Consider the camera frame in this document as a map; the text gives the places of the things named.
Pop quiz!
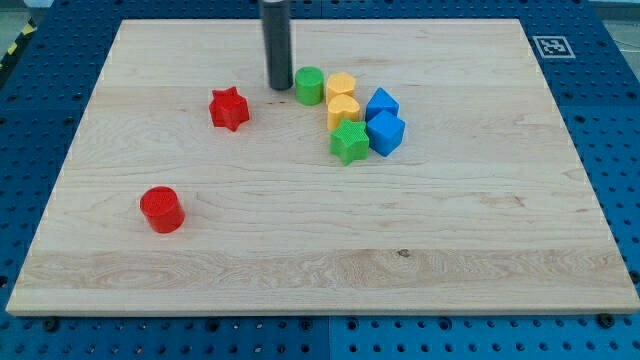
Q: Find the yellow hexagon block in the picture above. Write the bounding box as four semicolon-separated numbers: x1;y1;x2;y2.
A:
325;72;356;104

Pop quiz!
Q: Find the yellow heart block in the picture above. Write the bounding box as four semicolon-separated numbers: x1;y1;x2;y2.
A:
327;94;361;131

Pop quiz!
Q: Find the red cylinder block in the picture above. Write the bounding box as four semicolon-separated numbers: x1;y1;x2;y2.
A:
139;186;186;233

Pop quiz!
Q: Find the light wooden board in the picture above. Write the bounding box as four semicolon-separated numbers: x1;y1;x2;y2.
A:
7;18;639;316

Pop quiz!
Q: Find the white fiducial marker tag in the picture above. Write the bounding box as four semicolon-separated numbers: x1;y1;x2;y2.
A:
533;35;575;59

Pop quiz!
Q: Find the green cylinder block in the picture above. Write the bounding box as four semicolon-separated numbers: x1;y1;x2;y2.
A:
294;66;324;106

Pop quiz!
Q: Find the blue cube block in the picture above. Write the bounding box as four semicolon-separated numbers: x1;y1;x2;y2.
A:
366;110;406;157

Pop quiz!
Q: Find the blue pentagon block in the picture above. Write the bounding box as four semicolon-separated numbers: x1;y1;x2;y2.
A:
365;87;399;122

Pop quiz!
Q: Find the green star block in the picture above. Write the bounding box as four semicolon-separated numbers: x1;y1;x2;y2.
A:
329;119;369;166

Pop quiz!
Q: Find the red star block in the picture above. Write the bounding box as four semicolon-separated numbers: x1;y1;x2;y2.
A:
209;87;250;132

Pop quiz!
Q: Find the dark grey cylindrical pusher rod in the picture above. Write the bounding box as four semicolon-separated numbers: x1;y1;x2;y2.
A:
259;0;293;91

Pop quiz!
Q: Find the yellow black hazard tape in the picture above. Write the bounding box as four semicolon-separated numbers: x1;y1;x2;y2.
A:
1;17;37;72

